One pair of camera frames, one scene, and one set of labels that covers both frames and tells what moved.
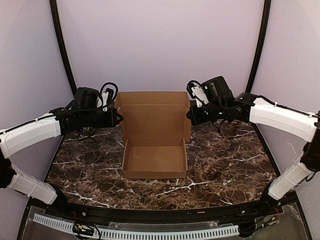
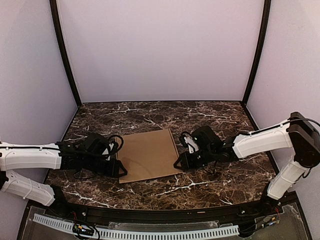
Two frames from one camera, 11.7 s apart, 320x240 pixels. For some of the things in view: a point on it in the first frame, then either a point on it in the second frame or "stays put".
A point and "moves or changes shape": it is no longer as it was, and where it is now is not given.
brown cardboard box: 156,126 moves or changes shape
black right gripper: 194,115 -> 189,161
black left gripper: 114,118 -> 110,167
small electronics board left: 82,229 stays put
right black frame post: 260,45 stays put
